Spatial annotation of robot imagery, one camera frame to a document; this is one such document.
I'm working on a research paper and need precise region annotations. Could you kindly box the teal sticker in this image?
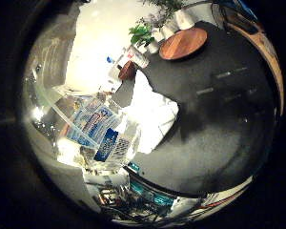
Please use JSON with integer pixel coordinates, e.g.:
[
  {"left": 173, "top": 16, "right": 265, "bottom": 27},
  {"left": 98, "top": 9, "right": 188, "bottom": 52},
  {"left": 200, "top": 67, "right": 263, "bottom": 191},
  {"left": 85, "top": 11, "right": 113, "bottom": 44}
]
[{"left": 127, "top": 161, "right": 141, "bottom": 173}]

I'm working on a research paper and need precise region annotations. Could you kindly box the round wooden tray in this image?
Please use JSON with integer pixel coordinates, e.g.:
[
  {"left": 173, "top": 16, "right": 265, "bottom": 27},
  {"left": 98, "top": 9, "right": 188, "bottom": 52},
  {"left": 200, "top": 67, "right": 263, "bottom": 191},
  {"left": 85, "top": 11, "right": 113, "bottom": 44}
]
[{"left": 157, "top": 26, "right": 210, "bottom": 62}]

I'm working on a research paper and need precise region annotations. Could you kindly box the small leafy green plant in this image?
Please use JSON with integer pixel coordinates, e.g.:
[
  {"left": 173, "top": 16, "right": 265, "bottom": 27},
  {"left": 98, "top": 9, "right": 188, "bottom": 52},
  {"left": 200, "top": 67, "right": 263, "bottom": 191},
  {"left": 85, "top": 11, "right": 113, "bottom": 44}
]
[{"left": 128, "top": 23, "right": 155, "bottom": 48}]

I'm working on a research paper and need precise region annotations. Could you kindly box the white checked cloth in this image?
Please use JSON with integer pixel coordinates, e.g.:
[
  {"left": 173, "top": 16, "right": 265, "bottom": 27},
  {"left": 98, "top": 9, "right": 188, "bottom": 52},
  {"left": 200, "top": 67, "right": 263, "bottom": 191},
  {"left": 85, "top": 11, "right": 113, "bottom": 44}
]
[{"left": 121, "top": 69, "right": 181, "bottom": 156}]

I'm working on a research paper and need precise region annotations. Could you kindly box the white plant pot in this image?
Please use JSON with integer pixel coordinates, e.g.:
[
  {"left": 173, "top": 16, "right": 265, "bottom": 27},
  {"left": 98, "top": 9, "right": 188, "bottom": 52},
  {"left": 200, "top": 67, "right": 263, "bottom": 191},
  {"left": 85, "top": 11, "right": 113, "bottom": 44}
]
[
  {"left": 146, "top": 40, "right": 160, "bottom": 55},
  {"left": 174, "top": 9, "right": 195, "bottom": 31},
  {"left": 161, "top": 22, "right": 176, "bottom": 41}
]

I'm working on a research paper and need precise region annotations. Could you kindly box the white plastic box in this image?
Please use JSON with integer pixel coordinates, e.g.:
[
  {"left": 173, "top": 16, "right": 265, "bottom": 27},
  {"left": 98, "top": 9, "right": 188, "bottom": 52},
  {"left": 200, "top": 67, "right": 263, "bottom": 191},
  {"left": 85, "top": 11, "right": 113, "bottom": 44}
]
[{"left": 123, "top": 45, "right": 151, "bottom": 70}]

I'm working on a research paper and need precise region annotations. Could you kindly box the brown bowl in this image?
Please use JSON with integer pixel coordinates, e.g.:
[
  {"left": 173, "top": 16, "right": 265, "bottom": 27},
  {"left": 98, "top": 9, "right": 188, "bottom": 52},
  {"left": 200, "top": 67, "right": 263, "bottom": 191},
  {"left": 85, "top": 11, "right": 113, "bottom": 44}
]
[{"left": 117, "top": 60, "right": 138, "bottom": 81}]

